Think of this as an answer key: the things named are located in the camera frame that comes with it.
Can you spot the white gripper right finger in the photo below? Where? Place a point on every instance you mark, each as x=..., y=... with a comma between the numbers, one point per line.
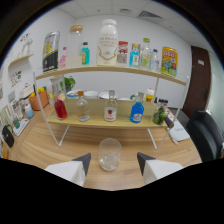
x=158, y=168

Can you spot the small pink bottle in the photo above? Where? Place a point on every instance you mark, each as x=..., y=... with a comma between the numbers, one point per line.
x=62, y=60

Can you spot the small blue liquid bottle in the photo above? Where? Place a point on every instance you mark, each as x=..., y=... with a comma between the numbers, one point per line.
x=134, y=58

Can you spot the orange white printed paper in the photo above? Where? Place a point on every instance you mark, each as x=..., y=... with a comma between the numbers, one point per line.
x=172, y=115

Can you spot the tall clear bottle cork lid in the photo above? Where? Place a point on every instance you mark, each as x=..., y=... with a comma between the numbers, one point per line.
x=74, y=50

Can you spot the brown door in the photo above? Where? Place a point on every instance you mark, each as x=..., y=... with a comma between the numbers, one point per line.
x=198, y=83

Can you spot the white bowl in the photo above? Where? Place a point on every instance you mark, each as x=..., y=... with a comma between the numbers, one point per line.
x=91, y=94

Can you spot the large blue liquid bottle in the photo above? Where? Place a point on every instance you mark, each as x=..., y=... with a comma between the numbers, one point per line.
x=137, y=113

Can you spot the ceiling air vent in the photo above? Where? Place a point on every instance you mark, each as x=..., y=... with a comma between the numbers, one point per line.
x=150, y=14

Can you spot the square ceiling fixture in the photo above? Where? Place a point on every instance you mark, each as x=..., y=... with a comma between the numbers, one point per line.
x=125, y=10

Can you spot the small white countertop machine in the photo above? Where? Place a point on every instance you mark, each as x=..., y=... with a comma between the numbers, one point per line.
x=16, y=110

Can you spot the blue white tub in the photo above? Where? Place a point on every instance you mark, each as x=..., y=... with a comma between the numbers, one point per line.
x=29, y=111

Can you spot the black silver yellow can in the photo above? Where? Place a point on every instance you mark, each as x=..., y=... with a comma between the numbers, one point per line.
x=50, y=53

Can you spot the orange box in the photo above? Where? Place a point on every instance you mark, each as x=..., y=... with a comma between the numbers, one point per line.
x=4, y=151

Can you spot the two-tier wooden white-frame rack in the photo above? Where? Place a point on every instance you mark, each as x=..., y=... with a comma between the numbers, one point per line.
x=100, y=115

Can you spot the clear glass with ice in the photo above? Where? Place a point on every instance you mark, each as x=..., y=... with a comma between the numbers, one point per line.
x=109, y=156

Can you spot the black kettle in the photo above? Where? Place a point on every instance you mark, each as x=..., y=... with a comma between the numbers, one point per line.
x=8, y=137

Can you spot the dark muddler wooden end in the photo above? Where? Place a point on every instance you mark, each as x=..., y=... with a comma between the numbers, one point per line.
x=169, y=122

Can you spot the green cup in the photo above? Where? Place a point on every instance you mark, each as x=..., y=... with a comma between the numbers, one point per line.
x=16, y=122

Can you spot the clear bottle blue cap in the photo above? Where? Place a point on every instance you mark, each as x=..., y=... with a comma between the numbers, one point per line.
x=155, y=63

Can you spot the white green printed pouch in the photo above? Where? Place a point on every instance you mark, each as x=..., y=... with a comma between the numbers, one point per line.
x=57, y=85

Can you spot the wooden wall shelf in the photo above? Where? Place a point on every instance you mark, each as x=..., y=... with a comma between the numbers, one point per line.
x=20, y=60

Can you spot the orange storage basket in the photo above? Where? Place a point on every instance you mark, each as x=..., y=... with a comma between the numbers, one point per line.
x=40, y=101

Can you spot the white rounded appliance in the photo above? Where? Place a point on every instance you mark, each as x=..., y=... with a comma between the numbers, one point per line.
x=26, y=91

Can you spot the clear bottle red round label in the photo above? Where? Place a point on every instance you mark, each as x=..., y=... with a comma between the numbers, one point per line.
x=110, y=111

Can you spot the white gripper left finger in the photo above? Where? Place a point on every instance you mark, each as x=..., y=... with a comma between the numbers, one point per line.
x=68, y=170

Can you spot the red liquid bottle white cap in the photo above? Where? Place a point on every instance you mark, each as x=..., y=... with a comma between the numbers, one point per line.
x=60, y=110

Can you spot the large white bottle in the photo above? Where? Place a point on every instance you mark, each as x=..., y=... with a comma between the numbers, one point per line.
x=107, y=43

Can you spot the clear bottle red-white label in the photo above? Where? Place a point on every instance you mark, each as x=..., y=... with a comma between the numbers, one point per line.
x=122, y=55

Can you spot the yellow drink can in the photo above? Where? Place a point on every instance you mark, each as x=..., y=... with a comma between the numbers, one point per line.
x=169, y=61

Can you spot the black chair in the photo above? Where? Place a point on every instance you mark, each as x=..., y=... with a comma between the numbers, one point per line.
x=203, y=133

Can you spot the green potted plant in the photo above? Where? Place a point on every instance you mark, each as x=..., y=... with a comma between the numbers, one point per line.
x=69, y=82

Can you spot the white kitchen scale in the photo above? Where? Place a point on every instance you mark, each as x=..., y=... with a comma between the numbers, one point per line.
x=21, y=128

